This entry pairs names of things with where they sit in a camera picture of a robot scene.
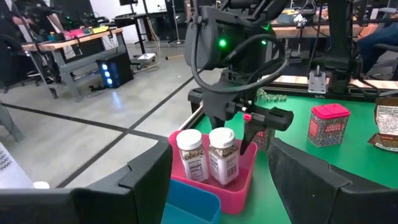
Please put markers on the person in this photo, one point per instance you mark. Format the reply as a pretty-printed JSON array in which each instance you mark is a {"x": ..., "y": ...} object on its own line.
[
  {"x": 379, "y": 40},
  {"x": 18, "y": 18}
]

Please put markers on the white tower fan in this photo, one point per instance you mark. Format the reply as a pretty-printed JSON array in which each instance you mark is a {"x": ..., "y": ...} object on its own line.
[{"x": 12, "y": 168}]

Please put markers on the pink plastic bin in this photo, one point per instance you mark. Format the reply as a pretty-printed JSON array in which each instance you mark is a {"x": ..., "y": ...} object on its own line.
[{"x": 236, "y": 196}]

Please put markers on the white-lid spice jar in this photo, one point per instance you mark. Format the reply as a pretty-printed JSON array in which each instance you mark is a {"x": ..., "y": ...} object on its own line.
[
  {"x": 192, "y": 155},
  {"x": 224, "y": 158}
]

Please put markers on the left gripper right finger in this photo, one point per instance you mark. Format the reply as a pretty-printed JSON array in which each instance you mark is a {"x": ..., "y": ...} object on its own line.
[{"x": 326, "y": 196}]

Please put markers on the computer tower with blue lights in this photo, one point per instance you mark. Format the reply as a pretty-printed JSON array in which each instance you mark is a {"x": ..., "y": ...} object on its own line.
[{"x": 115, "y": 70}]

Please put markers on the brown spice pouch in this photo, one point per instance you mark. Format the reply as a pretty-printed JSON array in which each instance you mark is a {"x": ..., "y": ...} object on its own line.
[{"x": 387, "y": 124}]

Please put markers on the red-lid smoked paprika tin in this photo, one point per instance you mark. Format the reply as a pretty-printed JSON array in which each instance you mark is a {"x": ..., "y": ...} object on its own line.
[
  {"x": 328, "y": 127},
  {"x": 264, "y": 140}
]

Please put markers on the silver metal bracket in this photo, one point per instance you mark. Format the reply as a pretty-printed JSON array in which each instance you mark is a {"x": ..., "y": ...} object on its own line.
[{"x": 317, "y": 82}]

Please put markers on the blue plastic bin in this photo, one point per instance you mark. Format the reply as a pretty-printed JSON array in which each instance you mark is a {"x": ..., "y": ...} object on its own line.
[{"x": 189, "y": 205}]

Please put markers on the artificial green plant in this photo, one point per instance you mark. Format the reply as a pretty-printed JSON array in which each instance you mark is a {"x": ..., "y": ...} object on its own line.
[{"x": 272, "y": 96}]

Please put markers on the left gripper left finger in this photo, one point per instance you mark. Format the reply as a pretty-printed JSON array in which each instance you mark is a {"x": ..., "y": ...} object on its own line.
[{"x": 93, "y": 202}]

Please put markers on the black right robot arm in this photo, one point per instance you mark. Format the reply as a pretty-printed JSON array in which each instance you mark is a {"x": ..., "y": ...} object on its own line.
[{"x": 227, "y": 37}]

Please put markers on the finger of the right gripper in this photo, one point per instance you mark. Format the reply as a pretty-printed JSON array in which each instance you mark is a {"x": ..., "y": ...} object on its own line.
[
  {"x": 270, "y": 119},
  {"x": 217, "y": 123}
]

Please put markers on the wooden workbench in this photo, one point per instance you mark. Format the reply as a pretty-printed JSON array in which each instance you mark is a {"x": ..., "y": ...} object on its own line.
[{"x": 71, "y": 43}]

